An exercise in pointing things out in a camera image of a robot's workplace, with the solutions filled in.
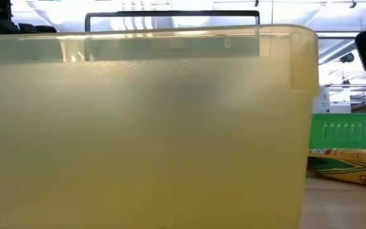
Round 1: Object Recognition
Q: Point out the yellow crayon box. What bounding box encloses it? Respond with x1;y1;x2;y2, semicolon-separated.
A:
306;148;366;188

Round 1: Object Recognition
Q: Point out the white box device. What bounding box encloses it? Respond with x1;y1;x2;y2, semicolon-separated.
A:
312;87;353;115

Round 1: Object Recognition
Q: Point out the bright green plastic basket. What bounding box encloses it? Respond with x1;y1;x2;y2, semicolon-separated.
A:
309;113;366;151

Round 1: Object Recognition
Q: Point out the yellow translucent plastic bin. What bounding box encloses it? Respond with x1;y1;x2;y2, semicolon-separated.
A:
0;24;320;229

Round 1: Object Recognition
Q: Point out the wooden shelf with black frame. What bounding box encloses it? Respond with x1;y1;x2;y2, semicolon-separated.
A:
85;10;261;57

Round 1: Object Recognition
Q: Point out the black round ceiling fixture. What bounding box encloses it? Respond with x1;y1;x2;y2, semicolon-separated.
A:
339;52;356;64

